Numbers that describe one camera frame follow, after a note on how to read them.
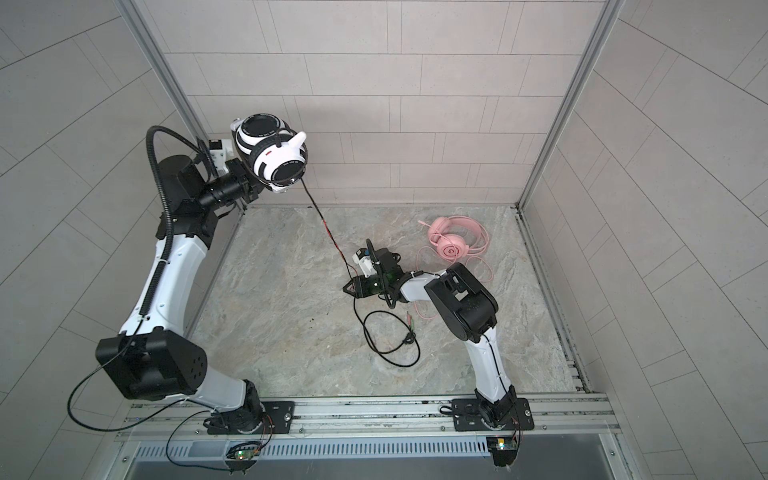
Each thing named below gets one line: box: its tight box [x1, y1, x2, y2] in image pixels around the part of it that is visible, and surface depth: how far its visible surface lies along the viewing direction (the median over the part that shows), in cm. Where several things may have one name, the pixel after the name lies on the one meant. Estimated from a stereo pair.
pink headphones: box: [418, 216, 489, 261], surface depth 101 cm
